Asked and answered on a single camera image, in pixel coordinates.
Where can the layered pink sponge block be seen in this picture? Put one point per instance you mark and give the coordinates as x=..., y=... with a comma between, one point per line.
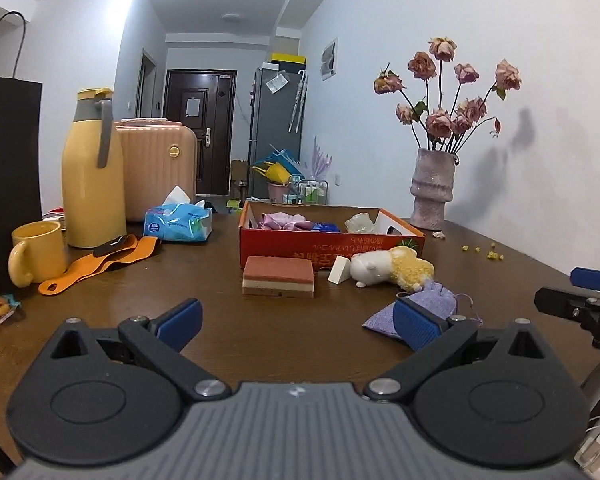
x=278, y=277

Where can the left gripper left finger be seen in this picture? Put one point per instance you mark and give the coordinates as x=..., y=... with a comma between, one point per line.
x=157, y=344

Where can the dark brown entrance door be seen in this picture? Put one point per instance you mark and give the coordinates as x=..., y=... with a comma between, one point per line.
x=203, y=101

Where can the pink hard-shell suitcase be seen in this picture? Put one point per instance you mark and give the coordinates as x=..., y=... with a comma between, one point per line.
x=158, y=156

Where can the white yellow plush toy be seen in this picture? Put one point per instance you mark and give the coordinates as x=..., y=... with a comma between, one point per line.
x=399, y=265

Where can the white wedge makeup sponge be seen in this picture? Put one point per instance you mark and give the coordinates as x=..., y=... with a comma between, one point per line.
x=341, y=271

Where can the brown cardboard box on floor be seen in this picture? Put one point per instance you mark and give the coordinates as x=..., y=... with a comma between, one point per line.
x=239, y=171

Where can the wall electrical panel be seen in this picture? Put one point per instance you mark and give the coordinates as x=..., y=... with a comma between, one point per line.
x=328, y=65

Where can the blue tissue pack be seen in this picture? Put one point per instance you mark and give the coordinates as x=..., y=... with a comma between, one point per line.
x=179, y=220

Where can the blue wet wipes packet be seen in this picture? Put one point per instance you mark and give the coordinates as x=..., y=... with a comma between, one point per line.
x=325, y=227

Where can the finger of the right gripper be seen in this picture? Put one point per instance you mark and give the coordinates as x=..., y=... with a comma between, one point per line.
x=570, y=306
x=585, y=278

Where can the yellow thermos jug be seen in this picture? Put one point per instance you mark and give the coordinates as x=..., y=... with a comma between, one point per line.
x=92, y=173

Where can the dried pink rose bouquet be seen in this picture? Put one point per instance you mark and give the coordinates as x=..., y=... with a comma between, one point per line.
x=452, y=105

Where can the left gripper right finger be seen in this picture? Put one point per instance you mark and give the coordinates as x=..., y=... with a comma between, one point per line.
x=434, y=340

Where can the blue yellow bag pile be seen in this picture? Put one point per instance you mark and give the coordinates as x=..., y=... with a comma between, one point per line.
x=279, y=167

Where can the wire rack with bottles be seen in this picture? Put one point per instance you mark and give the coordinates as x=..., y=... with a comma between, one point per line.
x=308, y=191

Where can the grey refrigerator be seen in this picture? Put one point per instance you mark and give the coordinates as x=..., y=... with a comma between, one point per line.
x=274, y=119

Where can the pink textured ceramic vase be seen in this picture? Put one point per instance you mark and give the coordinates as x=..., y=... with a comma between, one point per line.
x=432, y=188

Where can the yellow ceramic mug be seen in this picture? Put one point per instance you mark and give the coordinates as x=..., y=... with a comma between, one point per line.
x=39, y=253

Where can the black paper shopping bag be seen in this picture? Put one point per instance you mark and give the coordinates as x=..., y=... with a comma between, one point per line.
x=20, y=198

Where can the yellow box on refrigerator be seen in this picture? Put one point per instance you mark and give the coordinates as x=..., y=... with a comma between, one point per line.
x=277, y=57

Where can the red orange cardboard box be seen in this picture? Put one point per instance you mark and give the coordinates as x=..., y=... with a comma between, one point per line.
x=322, y=248

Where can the pink satin bow scrunchie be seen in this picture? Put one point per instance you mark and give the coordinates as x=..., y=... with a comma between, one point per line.
x=280, y=221

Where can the purple drawstring pouch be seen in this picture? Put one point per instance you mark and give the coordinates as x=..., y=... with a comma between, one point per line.
x=430, y=304

